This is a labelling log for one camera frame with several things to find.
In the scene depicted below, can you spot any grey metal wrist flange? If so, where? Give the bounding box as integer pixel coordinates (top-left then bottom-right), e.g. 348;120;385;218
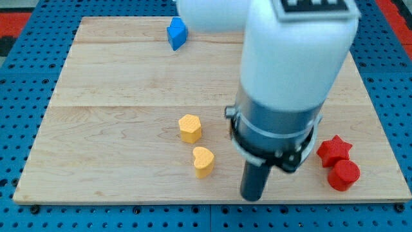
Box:
230;86;323;173

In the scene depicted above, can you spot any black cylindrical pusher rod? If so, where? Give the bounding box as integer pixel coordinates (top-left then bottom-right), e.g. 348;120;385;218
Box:
240;161;272;202

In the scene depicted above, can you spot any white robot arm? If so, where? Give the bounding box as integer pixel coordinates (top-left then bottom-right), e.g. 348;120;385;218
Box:
176;0;361;201

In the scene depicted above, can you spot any wooden board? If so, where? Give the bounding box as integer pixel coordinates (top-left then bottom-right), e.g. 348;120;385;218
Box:
13;17;411;205

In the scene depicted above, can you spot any yellow heart block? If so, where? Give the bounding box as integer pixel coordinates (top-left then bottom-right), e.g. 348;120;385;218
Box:
192;146;215;179

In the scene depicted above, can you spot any red star block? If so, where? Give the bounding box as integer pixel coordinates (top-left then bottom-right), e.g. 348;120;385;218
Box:
316;135;353;168

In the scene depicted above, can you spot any yellow hexagon block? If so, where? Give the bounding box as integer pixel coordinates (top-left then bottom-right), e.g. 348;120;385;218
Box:
178;114;202;144

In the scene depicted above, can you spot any red cylinder block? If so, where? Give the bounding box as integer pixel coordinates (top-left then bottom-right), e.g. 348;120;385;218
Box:
328;160;361;191

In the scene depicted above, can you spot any blue triangular block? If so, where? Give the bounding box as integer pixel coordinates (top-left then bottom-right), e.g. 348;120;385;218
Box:
167;17;188;51

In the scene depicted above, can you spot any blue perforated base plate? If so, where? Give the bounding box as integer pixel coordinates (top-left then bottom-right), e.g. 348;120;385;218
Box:
1;0;411;231

